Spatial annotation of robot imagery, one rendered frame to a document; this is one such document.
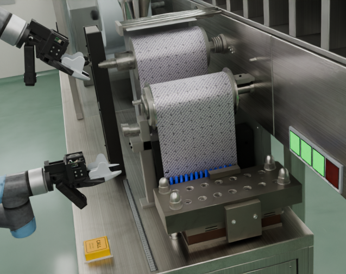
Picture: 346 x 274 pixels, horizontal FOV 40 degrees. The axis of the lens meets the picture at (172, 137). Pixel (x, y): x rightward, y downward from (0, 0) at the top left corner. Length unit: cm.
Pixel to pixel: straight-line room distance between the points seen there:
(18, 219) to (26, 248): 176
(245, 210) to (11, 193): 65
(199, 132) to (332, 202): 194
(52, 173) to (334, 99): 78
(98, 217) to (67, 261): 141
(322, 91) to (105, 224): 80
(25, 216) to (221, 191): 56
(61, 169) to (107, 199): 33
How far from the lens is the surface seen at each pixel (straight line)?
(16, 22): 134
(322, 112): 113
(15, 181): 140
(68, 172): 138
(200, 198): 136
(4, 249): 327
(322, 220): 309
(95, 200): 169
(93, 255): 141
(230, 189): 139
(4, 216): 147
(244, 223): 136
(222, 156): 149
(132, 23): 162
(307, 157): 124
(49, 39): 134
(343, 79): 104
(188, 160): 146
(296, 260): 146
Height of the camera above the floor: 174
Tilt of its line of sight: 24 degrees down
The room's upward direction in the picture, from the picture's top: 7 degrees counter-clockwise
